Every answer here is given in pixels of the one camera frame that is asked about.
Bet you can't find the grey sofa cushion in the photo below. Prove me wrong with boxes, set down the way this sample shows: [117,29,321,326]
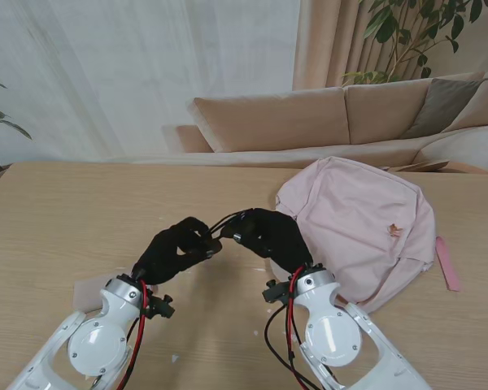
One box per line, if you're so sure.
[404,76,487,139]

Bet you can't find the beige soft glasses pouch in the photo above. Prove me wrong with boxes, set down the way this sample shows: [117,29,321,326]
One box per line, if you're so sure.
[72,274,121,312]

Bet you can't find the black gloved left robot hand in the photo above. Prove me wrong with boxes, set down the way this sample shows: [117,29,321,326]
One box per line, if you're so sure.
[132,216,224,285]

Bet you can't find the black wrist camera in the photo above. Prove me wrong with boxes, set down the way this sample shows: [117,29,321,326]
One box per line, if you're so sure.
[144,292,176,320]
[262,279,292,305]

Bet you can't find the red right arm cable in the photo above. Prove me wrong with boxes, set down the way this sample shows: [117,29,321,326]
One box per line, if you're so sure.
[284,266,322,390]

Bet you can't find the pink flat strap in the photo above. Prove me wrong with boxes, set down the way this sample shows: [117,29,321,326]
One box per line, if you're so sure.
[435,235,461,293]

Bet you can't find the tall green leafy plant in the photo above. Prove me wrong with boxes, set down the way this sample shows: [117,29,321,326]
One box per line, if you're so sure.
[341,0,488,86]

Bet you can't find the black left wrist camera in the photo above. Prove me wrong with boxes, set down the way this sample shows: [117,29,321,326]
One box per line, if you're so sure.
[144,292,176,320]

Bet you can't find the white sofa cushion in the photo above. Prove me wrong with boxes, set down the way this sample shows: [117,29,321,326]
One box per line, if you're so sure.
[418,125,488,180]

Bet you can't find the red left arm cable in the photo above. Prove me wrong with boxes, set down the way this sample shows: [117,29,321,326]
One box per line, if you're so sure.
[117,279,150,390]

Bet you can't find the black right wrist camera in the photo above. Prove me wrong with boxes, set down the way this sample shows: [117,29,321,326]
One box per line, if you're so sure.
[262,279,292,305]

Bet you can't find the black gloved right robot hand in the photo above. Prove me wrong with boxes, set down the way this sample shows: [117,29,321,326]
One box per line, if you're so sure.
[221,207,316,271]

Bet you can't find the brown cardboard piece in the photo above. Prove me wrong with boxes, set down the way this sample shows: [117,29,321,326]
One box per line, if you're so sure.
[381,160,451,174]

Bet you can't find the beige pleated curtain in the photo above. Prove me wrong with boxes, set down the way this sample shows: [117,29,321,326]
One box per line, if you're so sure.
[292,0,488,93]

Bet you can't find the pale pink backpack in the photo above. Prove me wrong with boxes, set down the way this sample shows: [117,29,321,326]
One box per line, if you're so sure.
[274,156,437,314]

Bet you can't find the white sheer curtain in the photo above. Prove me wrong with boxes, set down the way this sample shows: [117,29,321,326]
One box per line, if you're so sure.
[0,0,302,162]

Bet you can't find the small green houseplant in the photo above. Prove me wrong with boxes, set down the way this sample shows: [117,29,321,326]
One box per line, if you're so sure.
[0,74,33,178]

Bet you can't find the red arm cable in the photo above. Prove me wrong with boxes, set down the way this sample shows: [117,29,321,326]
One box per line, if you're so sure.
[284,266,322,390]
[117,279,150,390]

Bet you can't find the beige sofa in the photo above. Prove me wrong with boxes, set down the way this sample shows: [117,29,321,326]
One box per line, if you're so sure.
[174,71,488,180]

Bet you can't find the dark brown sunglasses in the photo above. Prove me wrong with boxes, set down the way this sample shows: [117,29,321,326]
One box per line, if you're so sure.
[205,209,253,251]

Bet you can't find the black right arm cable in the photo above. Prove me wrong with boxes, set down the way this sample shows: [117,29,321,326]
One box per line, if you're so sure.
[263,304,322,390]

